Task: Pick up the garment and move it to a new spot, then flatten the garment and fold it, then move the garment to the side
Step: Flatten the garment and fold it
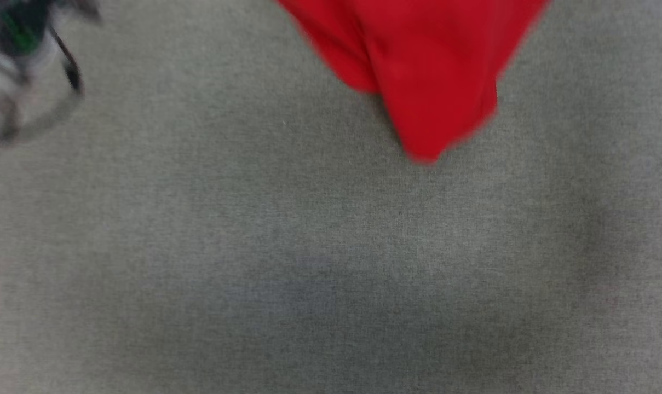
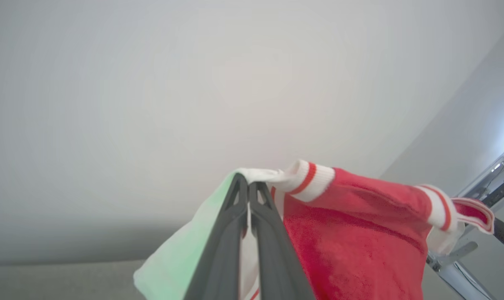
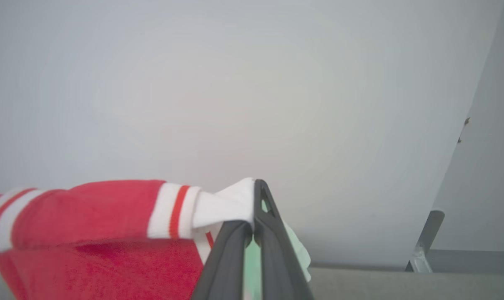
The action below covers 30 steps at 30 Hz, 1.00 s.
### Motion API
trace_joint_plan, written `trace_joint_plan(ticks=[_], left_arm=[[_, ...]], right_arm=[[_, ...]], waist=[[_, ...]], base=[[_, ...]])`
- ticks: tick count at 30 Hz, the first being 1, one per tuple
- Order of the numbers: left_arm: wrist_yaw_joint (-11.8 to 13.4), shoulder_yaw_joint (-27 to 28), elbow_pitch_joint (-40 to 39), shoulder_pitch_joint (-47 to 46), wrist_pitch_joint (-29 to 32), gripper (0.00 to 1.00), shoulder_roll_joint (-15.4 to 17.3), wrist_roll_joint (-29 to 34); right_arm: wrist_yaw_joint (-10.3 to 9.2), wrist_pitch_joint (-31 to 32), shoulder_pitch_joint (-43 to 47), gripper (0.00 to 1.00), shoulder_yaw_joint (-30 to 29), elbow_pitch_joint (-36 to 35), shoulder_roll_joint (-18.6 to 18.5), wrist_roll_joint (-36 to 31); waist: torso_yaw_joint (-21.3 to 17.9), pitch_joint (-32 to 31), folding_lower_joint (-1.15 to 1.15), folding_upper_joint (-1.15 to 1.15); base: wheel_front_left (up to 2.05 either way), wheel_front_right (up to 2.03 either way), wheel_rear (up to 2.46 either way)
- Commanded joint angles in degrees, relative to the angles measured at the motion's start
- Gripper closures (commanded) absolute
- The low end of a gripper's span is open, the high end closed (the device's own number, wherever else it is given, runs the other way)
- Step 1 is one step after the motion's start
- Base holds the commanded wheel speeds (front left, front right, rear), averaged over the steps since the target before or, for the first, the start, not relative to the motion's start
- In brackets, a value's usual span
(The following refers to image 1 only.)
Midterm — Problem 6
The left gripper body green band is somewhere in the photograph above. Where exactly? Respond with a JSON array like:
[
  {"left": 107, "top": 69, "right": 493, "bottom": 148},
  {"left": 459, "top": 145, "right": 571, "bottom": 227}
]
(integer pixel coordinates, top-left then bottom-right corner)
[{"left": 0, "top": 0, "right": 63, "bottom": 74}]

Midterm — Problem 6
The red and white shirt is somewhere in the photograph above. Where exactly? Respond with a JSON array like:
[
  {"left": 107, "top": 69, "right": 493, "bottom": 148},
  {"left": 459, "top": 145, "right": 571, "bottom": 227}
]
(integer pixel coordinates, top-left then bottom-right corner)
[{"left": 276, "top": 0, "right": 550, "bottom": 165}]

